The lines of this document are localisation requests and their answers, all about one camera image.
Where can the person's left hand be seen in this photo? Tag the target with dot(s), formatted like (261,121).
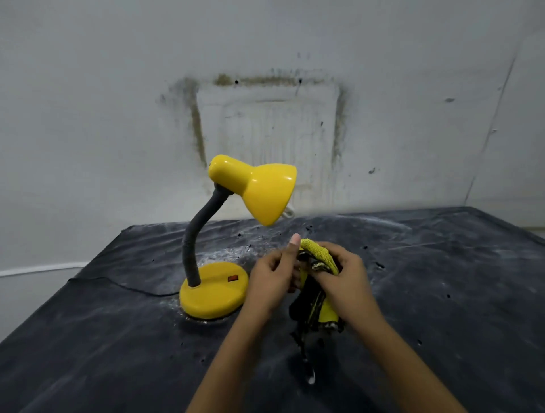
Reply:
(272,281)

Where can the person's right hand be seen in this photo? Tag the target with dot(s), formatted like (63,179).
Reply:
(345,285)

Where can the yellow and black cleaning cloth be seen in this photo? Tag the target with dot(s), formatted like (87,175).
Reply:
(317,289)

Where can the yellow table lamp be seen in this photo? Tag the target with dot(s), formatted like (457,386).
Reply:
(264,191)

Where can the person's left forearm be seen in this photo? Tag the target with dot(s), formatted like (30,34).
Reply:
(230,366)

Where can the person's right forearm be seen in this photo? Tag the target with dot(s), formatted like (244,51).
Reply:
(404,370)

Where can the black table cover sheet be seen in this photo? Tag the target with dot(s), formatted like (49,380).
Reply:
(447,298)

